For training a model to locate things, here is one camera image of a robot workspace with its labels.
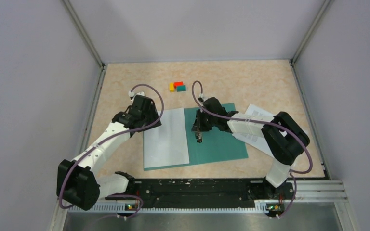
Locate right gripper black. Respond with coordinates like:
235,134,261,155
192,109,218,131

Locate silver folder clip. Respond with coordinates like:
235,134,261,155
195,132,203,143

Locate green file folder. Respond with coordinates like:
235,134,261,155
143,103,249,172

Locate printed white paper sheet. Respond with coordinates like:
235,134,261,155
232,103,309,160

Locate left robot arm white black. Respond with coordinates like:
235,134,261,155
56,94,161,211

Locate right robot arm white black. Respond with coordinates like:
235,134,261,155
191,97,310,198

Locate teal block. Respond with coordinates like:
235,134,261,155
176,85,186,92

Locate red block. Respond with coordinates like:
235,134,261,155
173,81,184,88

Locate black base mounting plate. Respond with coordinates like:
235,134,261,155
105,178,296,209

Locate left aluminium corner post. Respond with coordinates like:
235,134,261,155
61,0,105,68

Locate aluminium corner post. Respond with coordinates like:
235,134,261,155
61,0,105,68
290,0,334,66

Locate aluminium frame rail front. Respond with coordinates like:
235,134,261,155
57,180,348,214

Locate right aluminium corner post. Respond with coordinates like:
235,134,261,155
290,0,334,66

